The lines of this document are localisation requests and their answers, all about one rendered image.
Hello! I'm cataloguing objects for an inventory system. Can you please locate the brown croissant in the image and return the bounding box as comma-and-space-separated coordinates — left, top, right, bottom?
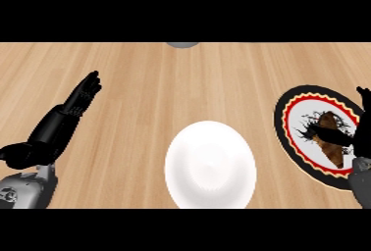
309, 111, 354, 170

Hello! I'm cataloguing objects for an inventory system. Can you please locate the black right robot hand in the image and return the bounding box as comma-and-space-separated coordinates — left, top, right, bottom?
306, 85, 371, 161

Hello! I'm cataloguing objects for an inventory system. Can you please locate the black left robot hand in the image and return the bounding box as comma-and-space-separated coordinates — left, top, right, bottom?
0, 70, 103, 171

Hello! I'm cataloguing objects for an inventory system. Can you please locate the black red rimmed plate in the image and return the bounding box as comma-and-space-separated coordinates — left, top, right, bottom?
272, 84, 366, 191

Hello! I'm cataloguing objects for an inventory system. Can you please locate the grey round object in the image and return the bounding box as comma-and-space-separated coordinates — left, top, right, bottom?
165, 41, 199, 50

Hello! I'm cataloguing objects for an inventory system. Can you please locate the plain white plate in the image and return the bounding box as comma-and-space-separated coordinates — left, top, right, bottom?
164, 120, 258, 210

